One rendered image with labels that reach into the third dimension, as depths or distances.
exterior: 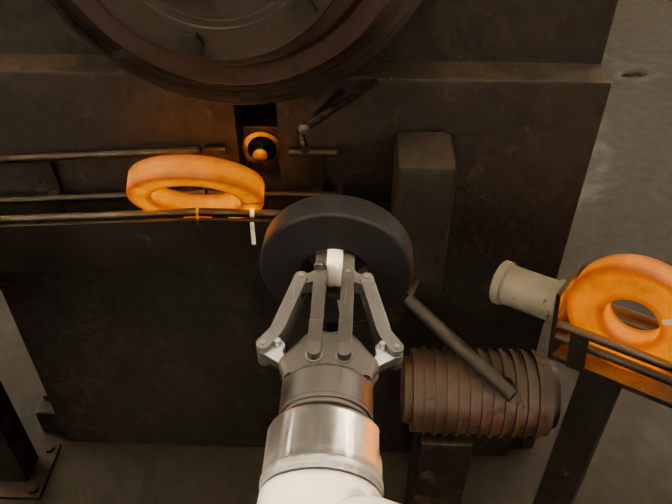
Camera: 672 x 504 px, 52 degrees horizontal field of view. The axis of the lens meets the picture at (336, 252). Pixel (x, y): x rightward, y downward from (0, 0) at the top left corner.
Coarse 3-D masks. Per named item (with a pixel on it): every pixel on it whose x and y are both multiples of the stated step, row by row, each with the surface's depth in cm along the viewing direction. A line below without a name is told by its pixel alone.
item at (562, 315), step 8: (576, 272) 84; (568, 280) 83; (560, 288) 82; (568, 288) 83; (560, 296) 81; (560, 304) 82; (560, 312) 84; (568, 320) 88; (552, 328) 85; (552, 336) 85; (552, 344) 86; (552, 352) 87
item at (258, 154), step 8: (248, 144) 102; (256, 144) 101; (264, 144) 101; (272, 144) 102; (248, 152) 103; (256, 152) 101; (264, 152) 101; (272, 152) 102; (256, 160) 102; (264, 160) 102
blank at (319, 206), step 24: (288, 216) 65; (312, 216) 64; (336, 216) 63; (360, 216) 63; (384, 216) 65; (264, 240) 68; (288, 240) 66; (312, 240) 65; (336, 240) 65; (360, 240) 65; (384, 240) 65; (408, 240) 67; (264, 264) 68; (288, 264) 68; (312, 264) 72; (384, 264) 67; (408, 264) 67; (336, 288) 71; (384, 288) 69; (408, 288) 69; (336, 312) 72; (360, 312) 72
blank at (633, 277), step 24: (600, 264) 79; (624, 264) 77; (648, 264) 76; (576, 288) 82; (600, 288) 80; (624, 288) 78; (648, 288) 76; (576, 312) 84; (600, 312) 81; (624, 336) 82; (648, 336) 81
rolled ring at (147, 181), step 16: (144, 160) 86; (160, 160) 85; (176, 160) 85; (192, 160) 85; (208, 160) 85; (224, 160) 86; (128, 176) 89; (144, 176) 86; (160, 176) 84; (176, 176) 84; (192, 176) 84; (208, 176) 85; (224, 176) 86; (240, 176) 87; (256, 176) 90; (128, 192) 90; (144, 192) 89; (160, 192) 95; (176, 192) 98; (240, 192) 89; (256, 192) 90; (144, 208) 96; (160, 208) 96; (176, 208) 97; (240, 208) 95; (256, 208) 95
